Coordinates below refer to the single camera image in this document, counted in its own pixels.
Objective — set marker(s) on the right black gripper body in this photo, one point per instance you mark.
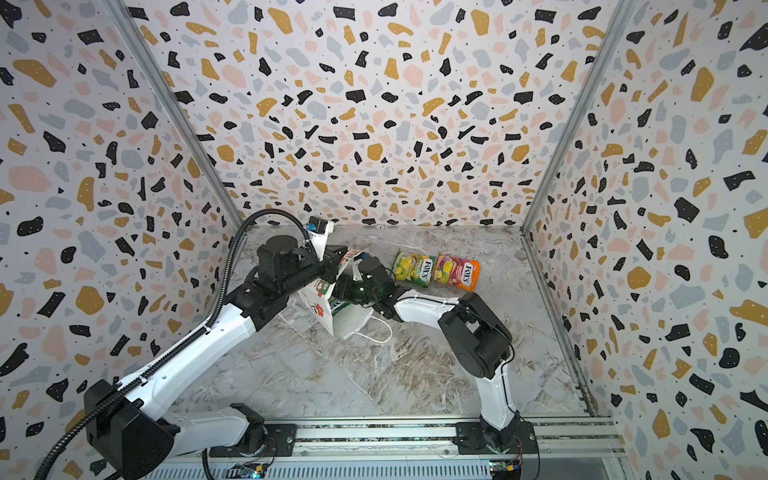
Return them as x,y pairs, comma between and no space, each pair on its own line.
358,279

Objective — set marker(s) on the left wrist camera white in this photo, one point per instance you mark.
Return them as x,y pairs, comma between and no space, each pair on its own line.
319,231

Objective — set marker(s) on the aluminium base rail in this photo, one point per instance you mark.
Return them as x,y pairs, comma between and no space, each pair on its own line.
548,447

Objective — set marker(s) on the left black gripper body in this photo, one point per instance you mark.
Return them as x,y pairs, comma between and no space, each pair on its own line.
310,270

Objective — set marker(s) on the circuit board right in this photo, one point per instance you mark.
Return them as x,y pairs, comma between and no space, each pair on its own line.
505,470

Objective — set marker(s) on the right aluminium corner post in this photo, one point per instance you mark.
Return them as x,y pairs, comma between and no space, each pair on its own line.
615,28

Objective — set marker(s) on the green yellow candy packet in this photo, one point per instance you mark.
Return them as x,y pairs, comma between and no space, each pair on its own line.
414,268

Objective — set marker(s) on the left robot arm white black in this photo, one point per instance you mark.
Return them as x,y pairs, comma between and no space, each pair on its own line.
131,428

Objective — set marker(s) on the orange pink candy packet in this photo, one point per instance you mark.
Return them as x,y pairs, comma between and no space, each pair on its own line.
457,272

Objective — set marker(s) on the left aluminium corner post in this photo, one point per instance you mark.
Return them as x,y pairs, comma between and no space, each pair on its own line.
120,16

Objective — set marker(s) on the green circuit board left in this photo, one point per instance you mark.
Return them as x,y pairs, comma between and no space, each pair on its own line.
249,470

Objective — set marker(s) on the aluminium corner post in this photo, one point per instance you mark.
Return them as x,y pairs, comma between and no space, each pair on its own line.
120,16
615,28

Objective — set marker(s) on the green candy packet in bag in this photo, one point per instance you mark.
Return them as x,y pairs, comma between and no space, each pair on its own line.
324,290

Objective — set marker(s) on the white paper bag with flower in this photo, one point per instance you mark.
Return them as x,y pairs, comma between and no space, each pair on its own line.
347,319

